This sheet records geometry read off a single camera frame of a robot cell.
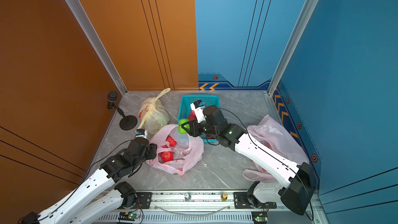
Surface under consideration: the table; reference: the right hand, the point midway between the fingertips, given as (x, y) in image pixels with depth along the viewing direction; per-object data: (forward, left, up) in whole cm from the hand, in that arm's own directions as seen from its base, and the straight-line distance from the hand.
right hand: (186, 124), depth 70 cm
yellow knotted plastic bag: (+16, +22, -13) cm, 31 cm away
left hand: (-3, +18, -15) cm, 23 cm away
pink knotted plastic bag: (-2, +8, -26) cm, 27 cm away
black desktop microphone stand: (+18, +43, -24) cm, 52 cm away
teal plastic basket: (+29, +6, -24) cm, 38 cm away
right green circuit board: (-32, -34, -29) cm, 55 cm away
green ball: (0, +2, +2) cm, 3 cm away
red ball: (+21, 0, -22) cm, 31 cm away
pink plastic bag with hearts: (+1, -42, -10) cm, 44 cm away
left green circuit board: (-32, +27, -27) cm, 50 cm away
